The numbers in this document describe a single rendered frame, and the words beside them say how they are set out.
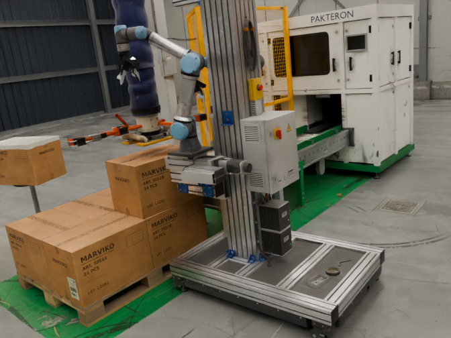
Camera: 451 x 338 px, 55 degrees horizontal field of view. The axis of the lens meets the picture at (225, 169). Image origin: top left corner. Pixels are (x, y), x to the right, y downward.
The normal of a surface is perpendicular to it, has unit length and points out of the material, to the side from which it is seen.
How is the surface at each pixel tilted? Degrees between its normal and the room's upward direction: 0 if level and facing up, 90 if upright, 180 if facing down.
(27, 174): 90
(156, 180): 90
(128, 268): 90
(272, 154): 90
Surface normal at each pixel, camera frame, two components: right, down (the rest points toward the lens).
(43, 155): 0.92, 0.00
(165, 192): 0.71, 0.11
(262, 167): -0.62, 0.27
